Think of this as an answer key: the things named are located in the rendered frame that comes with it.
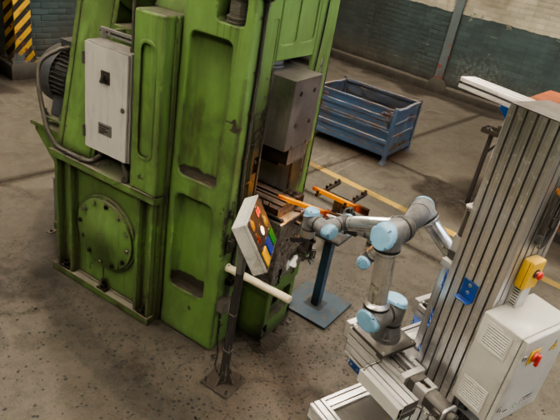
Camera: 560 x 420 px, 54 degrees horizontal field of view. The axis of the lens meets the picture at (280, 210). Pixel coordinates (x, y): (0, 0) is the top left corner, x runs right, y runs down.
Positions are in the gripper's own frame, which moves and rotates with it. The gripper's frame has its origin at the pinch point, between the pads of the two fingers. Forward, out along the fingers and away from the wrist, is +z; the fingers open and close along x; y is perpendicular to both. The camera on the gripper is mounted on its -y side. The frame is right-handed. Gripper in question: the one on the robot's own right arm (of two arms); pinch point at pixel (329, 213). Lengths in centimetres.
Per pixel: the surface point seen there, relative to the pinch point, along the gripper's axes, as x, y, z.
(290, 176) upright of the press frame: 22.8, -2.6, 41.4
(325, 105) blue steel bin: 360, 52, 187
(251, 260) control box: -71, 1, 6
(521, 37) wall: 762, -29, 43
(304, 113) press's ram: -2, -54, 25
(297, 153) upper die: -1.8, -29.8, 26.0
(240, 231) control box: -74, -14, 12
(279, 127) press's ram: -17, -48, 31
